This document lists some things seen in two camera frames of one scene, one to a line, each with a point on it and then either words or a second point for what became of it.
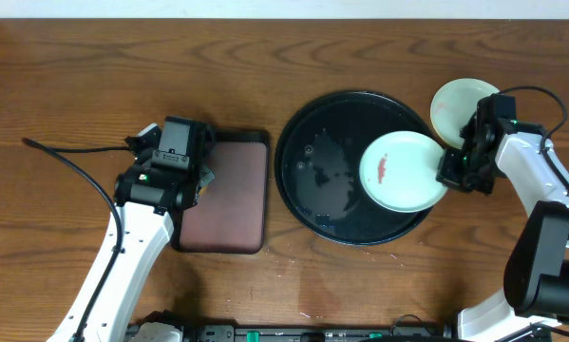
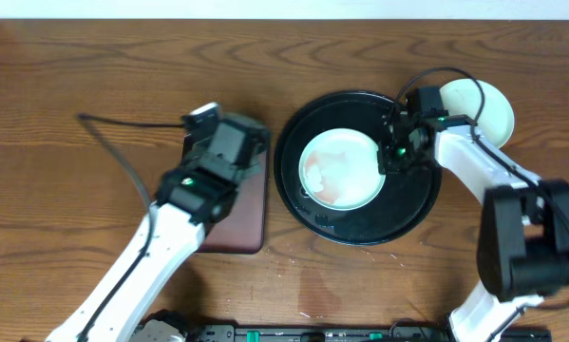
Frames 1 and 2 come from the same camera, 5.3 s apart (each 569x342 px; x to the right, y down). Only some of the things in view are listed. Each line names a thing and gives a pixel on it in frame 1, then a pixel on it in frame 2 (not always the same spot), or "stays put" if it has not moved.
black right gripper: (446, 175) -> (387, 163)
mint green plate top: (454, 106) stays put
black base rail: (292, 332) stays put
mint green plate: (398, 171) -> (339, 169)
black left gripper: (203, 176) -> (245, 138)
